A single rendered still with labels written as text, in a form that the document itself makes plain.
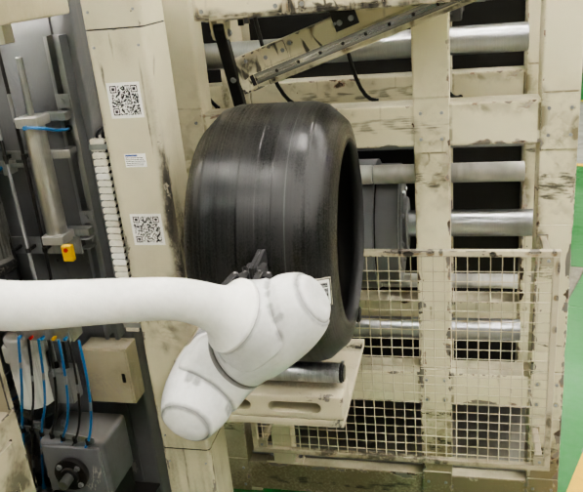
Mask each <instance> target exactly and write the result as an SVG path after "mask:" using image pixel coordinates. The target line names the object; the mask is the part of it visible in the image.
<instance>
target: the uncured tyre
mask: <svg viewBox="0 0 583 492"><path fill-rule="evenodd" d="M184 246H185V260H186V270H187V278H188V279H195V280H200V281H205V282H210V283H215V284H219V285H221V284H222V283H223V282H224V281H225V280H226V279H227V278H228V277H229V275H230V274H231V273H232V272H234V271H237V272H238V273H241V272H242V269H241V268H242V267H244V266H247V264H248V263H252V261H253V259H254V257H255V255H256V253H257V250H258V249H266V252H267V259H268V271H270V272H271V275H272V277H275V276H277V275H279V274H282V273H288V272H301V273H303V274H305V275H308V276H311V277H312V278H314V279H318V278H323V277H329V276H330V279H331V290H332V301H333V305H330V306H331V311H330V317H329V324H328V326H327V329H326V331H325V332H324V334H323V336H322V337H321V338H320V340H319V341H318V342H317V343H316V344H315V346H314V347H313V348H312V349H311V350H310V351H309V352H308V353H306V354H305V355H304V356H303V357H302V358H301V359H299V360H298V361H302V362H318V361H322V360H326V359H330V358H332V357H333V356H334V355H335V354H337V353H338V352H339V351H340V350H341V349H342V348H343V347H345V346H346V345H347V344H348V343H349V342H350V341H351V339H352V337H353V334H354V328H355V325H356V320H357V314H358V307H359V300H360V293H361V284H362V274H363V256H364V211H363V193H362V182H361V173H360V167H359V160H358V153H357V147H356V141H355V137H354V130H353V128H352V125H351V123H350V121H349V120H348V119H347V118H346V117H345V116H344V115H342V114H341V113H340V112H339V111H338V110H337V109H336V108H334V107H333V106H332V105H331V104H329V103H325V102H317V101H307V102H267V103H247V104H240V105H237V106H235V107H232V108H229V109H226V110H225V111H223V112H222V113H221V114H220V115H219V116H218V117H217V119H216V120H215V121H214V122H213V123H212V124H211V125H210V127H209V128H208V129H207V130H206V131H205V132H204V134H203V135H202V137H201V139H200V140H199V142H198V145H197V147H196V149H195V152H194V155H193V157H192V161H191V165H190V169H189V173H188V179H187V191H186V200H185V213H184Z"/></svg>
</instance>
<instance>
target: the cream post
mask: <svg viewBox="0 0 583 492"><path fill-rule="evenodd" d="M80 2H81V7H82V13H83V18H84V23H85V28H86V30H87V31H86V33H87V39H88V44H89V49H90V55H91V60H92V66H93V70H94V75H95V81H96V86H97V91H98V97H99V102H100V108H101V113H102V118H103V123H104V132H105V138H106V143H107V149H108V154H109V159H110V165H111V170H112V175H113V180H114V185H115V191H116V196H117V201H118V207H119V212H120V218H121V223H122V227H123V233H124V238H125V243H126V247H127V253H128V259H129V265H130V270H131V275H132V277H179V278H187V270H186V260H185V246H184V213H185V200H186V191H187V168H186V161H185V155H184V148H183V141H182V135H181V128H180V121H179V114H178V108H177V101H176V95H175V88H174V81H173V74H172V67H171V61H170V55H169V48H168V41H167V34H166V27H165V21H164V15H163V8H162V1H161V0H80ZM137 81H139V83H140V90H141V96H142V102H143V108H144V114H145V117H139V118H117V119H112V117H111V112H110V106H109V101H108V95H107V90H106V84H105V83H120V82H137ZM134 153H145V154H146V164H147V167H128V168H126V164H125V158H124V154H134ZM129 214H160V215H161V221H162V226H163V232H164V238H165V244H166V245H135V241H134V236H133V230H132V226H131V220H130V215H129ZM140 322H141V327H142V331H143V336H144V343H145V349H146V359H147V364H148V369H149V375H150V379H151V385H152V390H153V395H154V401H155V406H156V412H157V417H158V422H159V427H160V432H161V437H162V443H163V448H164V454H165V459H166V464H167V470H168V474H169V479H170V485H171V490H172V492H233V487H232V480H231V473H230V467H229V454H228V448H227V441H226V435H225V428H224V425H222V427H221V428H220V429H218V430H217V431H216V432H215V433H214V434H213V435H212V436H210V437H209V438H207V439H205V440H202V441H191V440H187V439H184V438H182V437H180V436H178V435H176V434H175V433H173V432H172V431H171V430H170V429H169V428H168V427H167V426H166V425H165V423H164V422H163V421H162V418H161V398H162V393H163V390H164V386H165V383H166V381H167V378H168V376H169V374H170V372H171V370H172V368H173V366H174V361H175V359H176V358H177V356H178V355H179V353H180V352H181V350H182V349H183V347H184V346H185V345H186V343H187V341H188V340H189V338H190V337H191V336H192V335H193V333H194V332H195V330H196V329H197V326H195V325H192V324H189V323H185V322H180V321H171V320H153V321H140Z"/></svg>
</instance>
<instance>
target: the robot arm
mask: <svg viewBox="0 0 583 492"><path fill-rule="evenodd" d="M241 269H242V272H241V273H238V272H237V271H234V272H232V273H231V274H230V275H229V277H228V278H227V279H226V280H225V281H224V282H223V283H222V284H221V285H219V284H215V283H210V282H205V281H200V280H195V279H188V278H179V277H131V278H101V279H70V280H38V281H17V280H2V279H0V331H31V330H45V329H57V328H68V327H80V326H92V325H104V324H115V323H127V322H140V321H153V320H171V321H180V322H185V323H189V324H192V325H195V326H197V327H199V328H198V330H197V332H196V334H195V335H194V337H193V339H192V341H191V343H190V344H189V345H188V346H186V347H185V348H184V350H183V351H182V353H181V354H180V356H179V357H178V359H177V360H176V362H175V364H174V366H173V368H172V370H171V372H170V374H169V376H168V378H167V381H166V383H165V386H164V390H163V393H162V398H161V418H162V421H163V422H164V423H165V425H166V426H167V427H168V428H169V429H170V430H171V431H172V432H173V433H175V434H176V435H178V436H180V437H182V438H184V439H187V440H191V441H202V440H205V439H207V438H209V437H210V436H212V435H213V434H214V433H215V432H216V431H217V430H218V429H220V428H221V427H222V425H223V424H224V423H225V422H226V421H227V420H228V418H229V415H230V414H231V412H234V411H235V410H236V409H237V408H238V407H239V405H240V404H241V403H242V402H243V400H244V399H245V398H246V397H247V396H248V395H249V394H250V393H251V392H252V391H253V390H254V389H255V388H256V387H257V386H259V385H260V384H262V383H263V382H265V381H267V380H269V379H271V378H274V377H275V376H277V375H279V374H280V373H282V372H283V371H285V370H286V369H288V368H289V367H290V366H292V365H293V364H294V363H296V362H297V361H298V360H299V359H301V358H302V357H303V356H304V355H305V354H306V353H308V352H309V351H310V350H311V349H312V348H313V347H314V346H315V344H316V343H317V342H318V341H319V340H320V338H321V337H322V336H323V334H324V332H325V331H326V329H327V326H328V324H329V317H330V311H331V306H330V302H329V299H328V297H327V295H326V293H325V291H324V289H323V288H322V286H321V285H320V284H319V283H318V282H317V281H316V280H315V279H314V278H312V277H311V276H308V275H305V274H303V273H301V272H288V273H282V274H279V275H277V276H275V277H272V275H271V272H270V271H268V259H267V252H266V249H258V250H257V253H256V255H255V257H254V259H253V261H252V263H248V264H247V266H243V267H242V268H241Z"/></svg>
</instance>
